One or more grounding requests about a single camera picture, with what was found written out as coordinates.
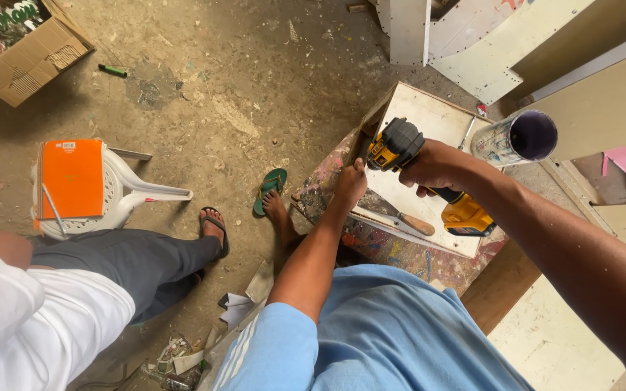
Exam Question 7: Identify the person's right hand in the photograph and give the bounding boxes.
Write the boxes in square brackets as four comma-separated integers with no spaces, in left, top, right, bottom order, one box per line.
[398,138,480,199]

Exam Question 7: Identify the person's left hand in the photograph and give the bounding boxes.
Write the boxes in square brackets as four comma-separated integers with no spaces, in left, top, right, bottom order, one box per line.
[333,157,368,214]

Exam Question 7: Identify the yellow black cordless drill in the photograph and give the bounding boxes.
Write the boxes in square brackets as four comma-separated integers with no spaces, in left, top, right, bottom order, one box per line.
[366,117,498,237]

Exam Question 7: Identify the thin metal rod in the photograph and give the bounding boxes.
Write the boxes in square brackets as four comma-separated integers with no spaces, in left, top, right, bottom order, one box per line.
[458,114,477,152]

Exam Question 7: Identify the person's bare foot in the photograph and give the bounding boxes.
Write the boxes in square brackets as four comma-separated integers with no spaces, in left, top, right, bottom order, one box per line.
[262,189,302,251]

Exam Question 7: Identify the green flip-flop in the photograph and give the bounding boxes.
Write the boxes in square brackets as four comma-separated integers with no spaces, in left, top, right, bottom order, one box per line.
[253,168,288,217]

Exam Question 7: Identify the printed cardboard tube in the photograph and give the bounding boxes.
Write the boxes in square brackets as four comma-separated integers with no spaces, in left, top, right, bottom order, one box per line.
[470,110,559,168]

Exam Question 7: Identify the brown wooden plank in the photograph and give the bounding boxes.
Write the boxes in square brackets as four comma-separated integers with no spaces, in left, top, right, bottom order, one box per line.
[460,239,543,336]

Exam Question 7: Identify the white riveted panels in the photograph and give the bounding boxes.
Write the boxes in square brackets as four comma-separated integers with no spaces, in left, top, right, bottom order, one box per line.
[370,0,599,106]

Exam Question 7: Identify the black sandal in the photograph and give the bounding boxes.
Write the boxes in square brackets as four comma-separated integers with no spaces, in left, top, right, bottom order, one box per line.
[199,206,230,260]

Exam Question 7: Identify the person's blue shirt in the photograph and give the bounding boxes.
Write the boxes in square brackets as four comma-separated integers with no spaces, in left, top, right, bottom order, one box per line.
[211,264,537,391]

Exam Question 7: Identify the folded white paper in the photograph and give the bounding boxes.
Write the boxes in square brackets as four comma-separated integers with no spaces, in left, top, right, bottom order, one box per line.
[218,292,255,331]

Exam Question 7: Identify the beige board sheets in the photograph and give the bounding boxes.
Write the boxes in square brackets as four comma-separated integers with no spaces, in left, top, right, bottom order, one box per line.
[506,0,626,164]

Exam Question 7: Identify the cream white board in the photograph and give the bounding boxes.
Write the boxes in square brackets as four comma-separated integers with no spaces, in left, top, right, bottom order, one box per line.
[487,274,626,391]

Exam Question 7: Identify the white plastic chair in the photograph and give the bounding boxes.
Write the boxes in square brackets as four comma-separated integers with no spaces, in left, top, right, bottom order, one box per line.
[29,142,195,241]

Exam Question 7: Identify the heap of floor scraps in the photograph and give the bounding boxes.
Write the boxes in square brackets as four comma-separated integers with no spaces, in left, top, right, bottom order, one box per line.
[139,331,216,391]

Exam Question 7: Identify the orange notebook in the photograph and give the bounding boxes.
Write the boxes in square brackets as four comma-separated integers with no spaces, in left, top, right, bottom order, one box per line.
[33,138,105,229]

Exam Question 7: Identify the grey pencil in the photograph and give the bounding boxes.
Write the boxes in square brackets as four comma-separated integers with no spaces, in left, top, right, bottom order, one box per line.
[41,183,67,235]

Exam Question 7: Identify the cardboard box of scraps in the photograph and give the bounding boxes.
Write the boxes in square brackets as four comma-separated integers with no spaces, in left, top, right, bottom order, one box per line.
[0,0,95,108]

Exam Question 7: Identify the wooden-handled putty knife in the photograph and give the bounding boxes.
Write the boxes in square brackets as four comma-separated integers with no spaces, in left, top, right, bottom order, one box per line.
[358,190,437,237]

